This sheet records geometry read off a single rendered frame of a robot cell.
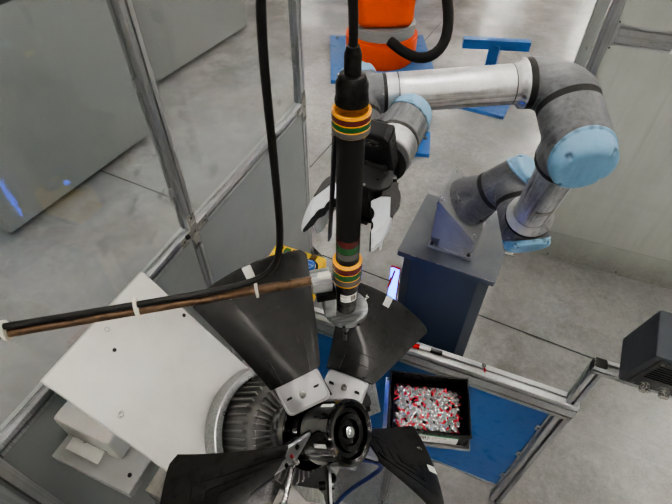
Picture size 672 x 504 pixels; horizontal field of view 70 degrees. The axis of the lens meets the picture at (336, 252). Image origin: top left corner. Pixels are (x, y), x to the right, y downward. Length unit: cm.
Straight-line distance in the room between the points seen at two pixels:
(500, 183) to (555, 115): 44
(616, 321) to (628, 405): 48
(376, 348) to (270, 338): 26
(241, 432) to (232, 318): 25
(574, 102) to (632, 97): 153
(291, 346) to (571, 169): 60
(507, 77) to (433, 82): 14
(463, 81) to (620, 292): 228
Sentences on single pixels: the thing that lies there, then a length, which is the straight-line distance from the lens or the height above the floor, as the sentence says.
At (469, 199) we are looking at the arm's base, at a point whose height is 119.
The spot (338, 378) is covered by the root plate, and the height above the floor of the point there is 118.
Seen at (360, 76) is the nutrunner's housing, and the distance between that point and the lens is 51.
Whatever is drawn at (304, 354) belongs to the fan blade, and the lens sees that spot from 90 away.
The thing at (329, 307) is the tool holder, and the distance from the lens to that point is 74.
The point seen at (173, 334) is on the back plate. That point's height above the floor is 126.
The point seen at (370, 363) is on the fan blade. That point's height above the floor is 119.
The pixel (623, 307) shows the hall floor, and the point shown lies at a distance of 302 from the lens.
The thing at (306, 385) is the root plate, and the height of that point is 126.
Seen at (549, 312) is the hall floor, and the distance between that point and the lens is 281.
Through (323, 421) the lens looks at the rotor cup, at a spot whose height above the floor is 126.
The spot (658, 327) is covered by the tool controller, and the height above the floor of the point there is 124.
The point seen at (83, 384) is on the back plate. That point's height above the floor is 132.
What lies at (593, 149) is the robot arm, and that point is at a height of 161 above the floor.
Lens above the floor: 209
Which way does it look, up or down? 47 degrees down
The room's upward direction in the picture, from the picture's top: straight up
